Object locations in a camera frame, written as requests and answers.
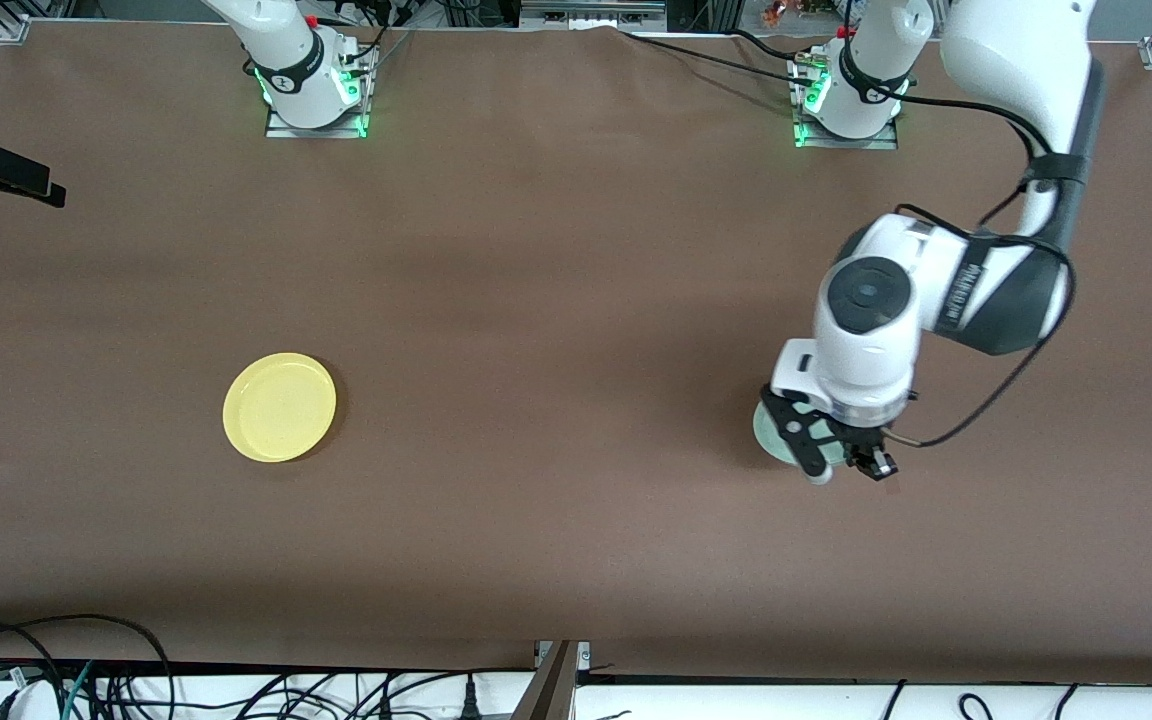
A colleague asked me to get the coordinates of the green plastic plate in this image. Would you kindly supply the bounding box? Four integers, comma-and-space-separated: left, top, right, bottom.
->
753, 398, 852, 469

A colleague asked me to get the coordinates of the yellow plastic plate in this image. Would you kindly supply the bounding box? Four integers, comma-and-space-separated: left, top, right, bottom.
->
222, 352, 338, 464

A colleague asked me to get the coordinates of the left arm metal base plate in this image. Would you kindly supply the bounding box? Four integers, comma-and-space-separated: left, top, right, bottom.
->
791, 55, 900, 151

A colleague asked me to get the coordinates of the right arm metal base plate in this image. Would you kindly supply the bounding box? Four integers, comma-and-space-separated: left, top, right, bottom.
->
265, 45, 374, 139

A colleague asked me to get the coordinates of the black cable across table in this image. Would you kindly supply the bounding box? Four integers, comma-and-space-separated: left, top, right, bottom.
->
616, 27, 822, 89

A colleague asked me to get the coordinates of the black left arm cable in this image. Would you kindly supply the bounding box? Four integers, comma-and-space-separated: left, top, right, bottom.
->
884, 92, 1079, 449

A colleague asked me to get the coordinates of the black base cable bundle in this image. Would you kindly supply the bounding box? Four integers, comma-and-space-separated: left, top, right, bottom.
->
331, 0, 412, 71

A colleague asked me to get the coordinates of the aluminium frame post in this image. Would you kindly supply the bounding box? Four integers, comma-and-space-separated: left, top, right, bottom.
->
511, 640, 592, 720

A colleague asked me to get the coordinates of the black looping cable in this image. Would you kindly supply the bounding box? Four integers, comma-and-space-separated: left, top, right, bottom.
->
0, 614, 175, 720

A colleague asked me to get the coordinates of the green cable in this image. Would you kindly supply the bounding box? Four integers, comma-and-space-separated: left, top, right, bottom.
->
61, 660, 97, 720

